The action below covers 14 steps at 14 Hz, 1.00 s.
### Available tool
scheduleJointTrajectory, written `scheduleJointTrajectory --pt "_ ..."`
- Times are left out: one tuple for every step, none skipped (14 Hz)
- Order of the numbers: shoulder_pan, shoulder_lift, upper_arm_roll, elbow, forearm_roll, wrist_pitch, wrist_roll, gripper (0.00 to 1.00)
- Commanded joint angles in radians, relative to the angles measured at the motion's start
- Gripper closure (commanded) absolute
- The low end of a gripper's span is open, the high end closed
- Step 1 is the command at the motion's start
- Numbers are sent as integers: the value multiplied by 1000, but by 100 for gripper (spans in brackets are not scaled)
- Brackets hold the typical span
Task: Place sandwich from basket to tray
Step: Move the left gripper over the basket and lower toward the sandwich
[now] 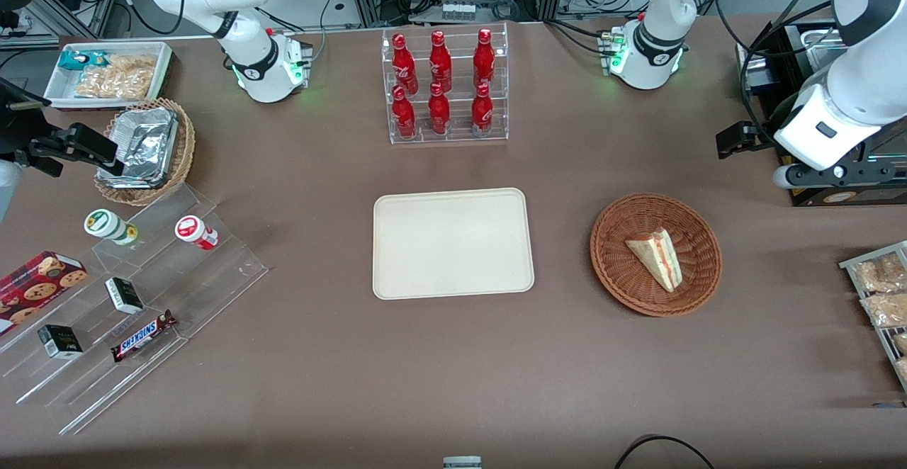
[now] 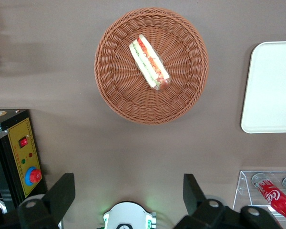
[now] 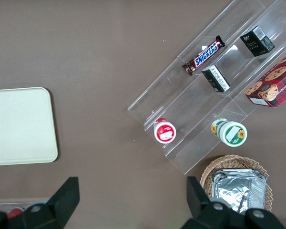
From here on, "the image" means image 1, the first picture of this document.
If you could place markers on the triangular sandwich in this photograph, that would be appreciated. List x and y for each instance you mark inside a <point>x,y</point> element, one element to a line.
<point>659,256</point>

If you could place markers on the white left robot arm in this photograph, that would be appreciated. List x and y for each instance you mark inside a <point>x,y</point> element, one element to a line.
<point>659,1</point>

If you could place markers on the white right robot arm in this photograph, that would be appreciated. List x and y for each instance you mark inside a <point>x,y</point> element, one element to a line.
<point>234,1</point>

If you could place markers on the white rectangular snack tray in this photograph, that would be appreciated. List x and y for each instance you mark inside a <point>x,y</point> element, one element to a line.
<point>60,90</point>

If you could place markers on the tan wicker basket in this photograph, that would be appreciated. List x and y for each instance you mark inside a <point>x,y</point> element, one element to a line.
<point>186,143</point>

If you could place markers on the brown round wicker basket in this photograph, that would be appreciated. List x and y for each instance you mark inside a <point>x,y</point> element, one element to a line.
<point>638,285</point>

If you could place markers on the beige plastic serving tray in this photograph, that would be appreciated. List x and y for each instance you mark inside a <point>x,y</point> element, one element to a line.
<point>453,242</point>

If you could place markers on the aluminium foil containers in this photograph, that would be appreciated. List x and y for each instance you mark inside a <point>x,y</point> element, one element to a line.
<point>145,143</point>

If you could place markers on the clear bag of chips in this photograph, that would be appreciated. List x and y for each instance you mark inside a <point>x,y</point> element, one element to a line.
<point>117,78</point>

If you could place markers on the green lid snack cup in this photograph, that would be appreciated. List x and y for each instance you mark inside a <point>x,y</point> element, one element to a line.
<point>106,225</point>

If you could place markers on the black heated food cabinet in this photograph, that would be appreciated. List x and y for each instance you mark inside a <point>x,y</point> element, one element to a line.
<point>786,51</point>

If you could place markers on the teal snack packet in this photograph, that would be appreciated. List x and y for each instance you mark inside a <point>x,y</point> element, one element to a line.
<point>74,60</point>

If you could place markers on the red cookie box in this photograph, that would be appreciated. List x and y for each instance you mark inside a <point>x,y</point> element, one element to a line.
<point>35,288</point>

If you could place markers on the red lid snack cup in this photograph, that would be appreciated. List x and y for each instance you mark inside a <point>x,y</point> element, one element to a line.
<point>195,232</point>

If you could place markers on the small black box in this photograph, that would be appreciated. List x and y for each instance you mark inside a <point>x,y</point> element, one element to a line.
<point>60,341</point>
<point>124,295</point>

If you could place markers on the clear bag of pastry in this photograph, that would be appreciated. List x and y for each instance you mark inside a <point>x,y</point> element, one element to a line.
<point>879,274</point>
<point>886,309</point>

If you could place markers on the clear acrylic stepped display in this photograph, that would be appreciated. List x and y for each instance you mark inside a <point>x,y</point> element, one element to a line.
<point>205,278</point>

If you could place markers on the snickers chocolate bar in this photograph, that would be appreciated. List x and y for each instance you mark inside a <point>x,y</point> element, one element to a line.
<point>142,336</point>

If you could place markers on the red cola bottle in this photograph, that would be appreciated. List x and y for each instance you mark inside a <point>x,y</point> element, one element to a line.
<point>404,116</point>
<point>484,61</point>
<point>404,65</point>
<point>482,113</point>
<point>438,113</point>
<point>440,64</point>

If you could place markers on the clear acrylic bottle rack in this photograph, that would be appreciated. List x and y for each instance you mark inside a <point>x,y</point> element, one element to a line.
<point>457,132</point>

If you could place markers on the white power strip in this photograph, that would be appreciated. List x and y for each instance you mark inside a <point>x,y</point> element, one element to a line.
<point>458,10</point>

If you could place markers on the small grey white device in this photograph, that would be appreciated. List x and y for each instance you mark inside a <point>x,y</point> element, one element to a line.
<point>462,462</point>

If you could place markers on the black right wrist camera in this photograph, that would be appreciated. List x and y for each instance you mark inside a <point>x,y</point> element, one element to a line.
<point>14,129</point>

